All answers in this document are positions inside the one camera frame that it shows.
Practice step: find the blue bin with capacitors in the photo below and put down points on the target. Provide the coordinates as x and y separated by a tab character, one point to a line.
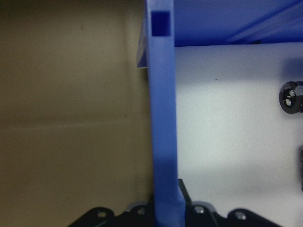
163	118

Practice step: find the white bin liner sheet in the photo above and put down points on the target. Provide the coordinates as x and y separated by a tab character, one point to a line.
225	132

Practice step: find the black ribbed electronic component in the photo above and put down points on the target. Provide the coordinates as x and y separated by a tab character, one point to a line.
300	168

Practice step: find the black cylindrical capacitor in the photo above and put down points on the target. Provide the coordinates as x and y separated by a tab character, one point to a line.
291	99

